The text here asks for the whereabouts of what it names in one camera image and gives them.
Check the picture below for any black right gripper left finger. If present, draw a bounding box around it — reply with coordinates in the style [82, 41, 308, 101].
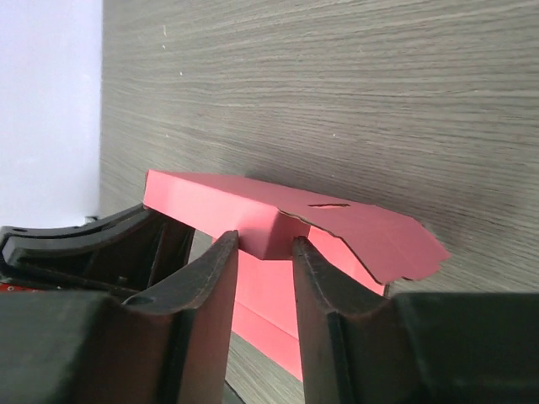
[1, 231, 239, 403]

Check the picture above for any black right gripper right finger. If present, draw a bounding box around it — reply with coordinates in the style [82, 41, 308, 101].
[292, 237, 538, 403]

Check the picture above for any pink paper box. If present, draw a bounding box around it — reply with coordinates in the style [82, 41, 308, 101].
[143, 170, 450, 377]

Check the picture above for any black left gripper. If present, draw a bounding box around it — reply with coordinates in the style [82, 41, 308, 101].
[1, 205, 194, 295]

